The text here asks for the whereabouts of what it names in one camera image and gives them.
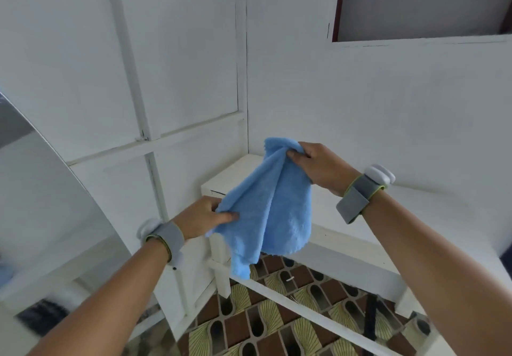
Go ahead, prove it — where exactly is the person's left hand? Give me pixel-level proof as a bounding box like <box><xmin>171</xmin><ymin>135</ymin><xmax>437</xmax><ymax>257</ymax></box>
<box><xmin>171</xmin><ymin>196</ymin><xmax>240</xmax><ymax>241</ymax></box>

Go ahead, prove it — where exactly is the white wooden table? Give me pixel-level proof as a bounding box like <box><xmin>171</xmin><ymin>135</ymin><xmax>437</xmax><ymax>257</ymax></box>
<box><xmin>200</xmin><ymin>153</ymin><xmax>512</xmax><ymax>356</ymax></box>

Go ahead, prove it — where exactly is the black strap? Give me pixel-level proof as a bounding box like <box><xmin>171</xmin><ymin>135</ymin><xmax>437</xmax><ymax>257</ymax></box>
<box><xmin>361</xmin><ymin>294</ymin><xmax>380</xmax><ymax>345</ymax></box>

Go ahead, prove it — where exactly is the person's right hand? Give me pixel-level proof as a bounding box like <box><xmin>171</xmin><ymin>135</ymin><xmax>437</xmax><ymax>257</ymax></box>
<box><xmin>287</xmin><ymin>141</ymin><xmax>361</xmax><ymax>197</ymax></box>

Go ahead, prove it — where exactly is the blue microfibre cloth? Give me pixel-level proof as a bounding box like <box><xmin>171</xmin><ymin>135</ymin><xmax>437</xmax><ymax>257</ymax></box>
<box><xmin>206</xmin><ymin>137</ymin><xmax>313</xmax><ymax>281</ymax></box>

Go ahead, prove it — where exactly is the frameless wall mirror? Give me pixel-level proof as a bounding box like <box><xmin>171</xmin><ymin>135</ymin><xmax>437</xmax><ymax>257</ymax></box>
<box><xmin>0</xmin><ymin>88</ymin><xmax>170</xmax><ymax>356</ymax></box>

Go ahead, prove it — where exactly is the grey tape roll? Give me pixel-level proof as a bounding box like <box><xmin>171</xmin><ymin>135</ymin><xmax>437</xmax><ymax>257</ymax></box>
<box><xmin>404</xmin><ymin>314</ymin><xmax>433</xmax><ymax>341</ymax></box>

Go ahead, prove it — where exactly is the grey wristband with white tracker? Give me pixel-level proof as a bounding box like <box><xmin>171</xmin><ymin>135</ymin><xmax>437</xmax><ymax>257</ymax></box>
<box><xmin>137</xmin><ymin>219</ymin><xmax>186</xmax><ymax>269</ymax></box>
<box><xmin>335</xmin><ymin>164</ymin><xmax>396</xmax><ymax>225</ymax></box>

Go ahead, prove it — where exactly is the person's left forearm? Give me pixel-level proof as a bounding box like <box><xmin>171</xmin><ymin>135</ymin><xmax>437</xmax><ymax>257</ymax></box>
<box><xmin>27</xmin><ymin>238</ymin><xmax>173</xmax><ymax>356</ymax></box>

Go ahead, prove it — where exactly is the person's right forearm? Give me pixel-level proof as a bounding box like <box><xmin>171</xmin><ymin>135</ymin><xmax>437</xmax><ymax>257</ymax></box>
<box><xmin>361</xmin><ymin>191</ymin><xmax>512</xmax><ymax>356</ymax></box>

